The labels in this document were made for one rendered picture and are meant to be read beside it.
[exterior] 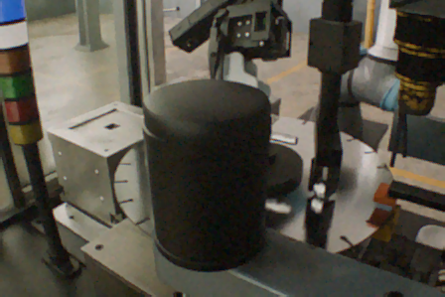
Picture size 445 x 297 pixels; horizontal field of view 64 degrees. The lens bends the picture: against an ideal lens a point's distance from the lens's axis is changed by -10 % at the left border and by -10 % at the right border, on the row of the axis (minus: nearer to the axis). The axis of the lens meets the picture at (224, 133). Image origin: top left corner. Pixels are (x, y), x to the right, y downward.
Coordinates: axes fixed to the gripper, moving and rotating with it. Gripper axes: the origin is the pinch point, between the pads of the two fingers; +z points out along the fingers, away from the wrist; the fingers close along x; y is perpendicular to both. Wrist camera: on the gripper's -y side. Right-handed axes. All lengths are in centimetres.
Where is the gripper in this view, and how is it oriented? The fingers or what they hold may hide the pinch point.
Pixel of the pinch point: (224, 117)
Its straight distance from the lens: 51.0
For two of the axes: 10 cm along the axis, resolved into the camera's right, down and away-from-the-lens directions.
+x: 5.2, 1.5, 8.4
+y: 8.5, 0.1, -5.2
